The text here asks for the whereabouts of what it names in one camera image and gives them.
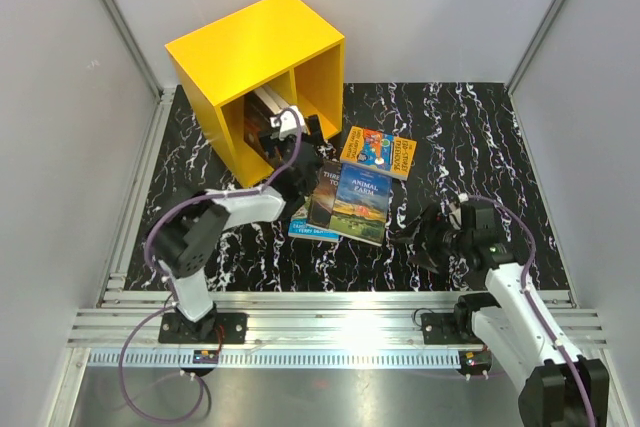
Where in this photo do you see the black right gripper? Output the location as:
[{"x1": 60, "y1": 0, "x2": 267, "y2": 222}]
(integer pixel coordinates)
[{"x1": 389, "y1": 205, "x2": 472, "y2": 275}]

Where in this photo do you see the blue Animal Farm book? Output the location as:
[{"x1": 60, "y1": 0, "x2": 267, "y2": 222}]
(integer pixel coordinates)
[{"x1": 329, "y1": 164, "x2": 392, "y2": 246}]

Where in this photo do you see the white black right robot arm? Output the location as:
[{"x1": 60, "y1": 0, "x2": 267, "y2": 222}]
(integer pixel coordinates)
[{"x1": 392, "y1": 194, "x2": 610, "y2": 426}]

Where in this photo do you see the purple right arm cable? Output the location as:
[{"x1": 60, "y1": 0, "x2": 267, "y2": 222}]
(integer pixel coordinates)
[{"x1": 414, "y1": 194, "x2": 599, "y2": 427}]

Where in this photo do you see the light blue treehouse book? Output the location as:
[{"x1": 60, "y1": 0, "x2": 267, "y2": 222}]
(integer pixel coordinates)
[{"x1": 288, "y1": 199, "x2": 340, "y2": 243}]

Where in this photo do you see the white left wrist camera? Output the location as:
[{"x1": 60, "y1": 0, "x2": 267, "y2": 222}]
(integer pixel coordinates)
[{"x1": 269, "y1": 105, "x2": 307, "y2": 140}]

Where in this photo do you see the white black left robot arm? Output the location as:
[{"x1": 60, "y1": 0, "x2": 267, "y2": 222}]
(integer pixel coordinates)
[{"x1": 144, "y1": 107, "x2": 324, "y2": 344}]

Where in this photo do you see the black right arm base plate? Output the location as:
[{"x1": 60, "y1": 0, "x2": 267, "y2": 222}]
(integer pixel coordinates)
[{"x1": 420, "y1": 312, "x2": 482, "y2": 346}]

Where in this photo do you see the green 104-storey treehouse book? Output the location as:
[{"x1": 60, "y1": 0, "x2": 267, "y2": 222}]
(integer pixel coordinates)
[{"x1": 261, "y1": 85, "x2": 292, "y2": 114}]

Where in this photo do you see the dark Tale of Two Cities book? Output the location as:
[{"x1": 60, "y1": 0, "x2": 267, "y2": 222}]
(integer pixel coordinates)
[{"x1": 244, "y1": 87, "x2": 281, "y2": 166}]

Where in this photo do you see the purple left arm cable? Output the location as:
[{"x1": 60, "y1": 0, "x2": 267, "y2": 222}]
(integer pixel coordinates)
[{"x1": 117, "y1": 107, "x2": 305, "y2": 422}]

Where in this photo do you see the dark Three book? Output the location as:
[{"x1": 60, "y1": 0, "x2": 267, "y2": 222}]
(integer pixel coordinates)
[{"x1": 307, "y1": 160, "x2": 342, "y2": 230}]

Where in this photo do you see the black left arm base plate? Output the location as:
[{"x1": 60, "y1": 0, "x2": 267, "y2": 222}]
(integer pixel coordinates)
[{"x1": 158, "y1": 312, "x2": 248, "y2": 345}]

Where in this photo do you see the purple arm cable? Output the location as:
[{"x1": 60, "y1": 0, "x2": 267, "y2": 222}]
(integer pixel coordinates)
[
  {"x1": 117, "y1": 107, "x2": 305, "y2": 422},
  {"x1": 414, "y1": 194, "x2": 599, "y2": 427}
]

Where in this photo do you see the aluminium frame rail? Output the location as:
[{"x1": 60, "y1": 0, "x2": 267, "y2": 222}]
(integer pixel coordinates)
[{"x1": 67, "y1": 291, "x2": 609, "y2": 348}]

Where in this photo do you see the yellow two-compartment shelf box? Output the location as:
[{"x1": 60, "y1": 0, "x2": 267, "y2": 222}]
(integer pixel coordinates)
[{"x1": 165, "y1": 0, "x2": 345, "y2": 187}]

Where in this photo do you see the orange 130-storey treehouse book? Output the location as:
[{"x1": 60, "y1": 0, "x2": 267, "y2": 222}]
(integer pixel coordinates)
[{"x1": 340, "y1": 126, "x2": 417, "y2": 181}]

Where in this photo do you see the slotted white cable duct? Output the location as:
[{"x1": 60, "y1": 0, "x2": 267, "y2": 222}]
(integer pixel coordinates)
[{"x1": 88, "y1": 348, "x2": 460, "y2": 370}]

